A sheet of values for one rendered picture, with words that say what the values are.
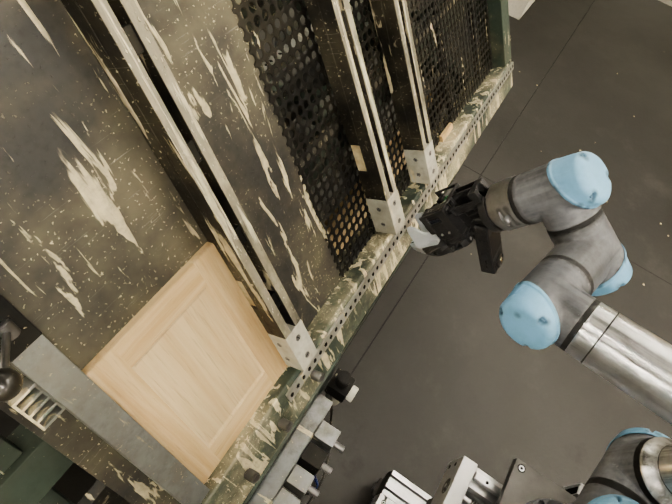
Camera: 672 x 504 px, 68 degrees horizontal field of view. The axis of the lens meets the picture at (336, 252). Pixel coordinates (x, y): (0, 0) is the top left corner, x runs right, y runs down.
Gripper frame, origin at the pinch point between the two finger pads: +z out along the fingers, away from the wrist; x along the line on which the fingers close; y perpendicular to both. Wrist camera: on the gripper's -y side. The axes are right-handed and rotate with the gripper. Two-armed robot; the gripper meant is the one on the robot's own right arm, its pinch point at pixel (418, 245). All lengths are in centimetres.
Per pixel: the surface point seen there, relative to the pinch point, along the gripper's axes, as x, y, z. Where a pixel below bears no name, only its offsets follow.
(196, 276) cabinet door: 24.8, 24.1, 23.3
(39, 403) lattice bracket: 56, 30, 19
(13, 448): 63, 27, 30
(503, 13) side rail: -134, 1, 33
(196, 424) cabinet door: 43, 3, 36
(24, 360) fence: 53, 35, 14
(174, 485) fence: 54, 0, 35
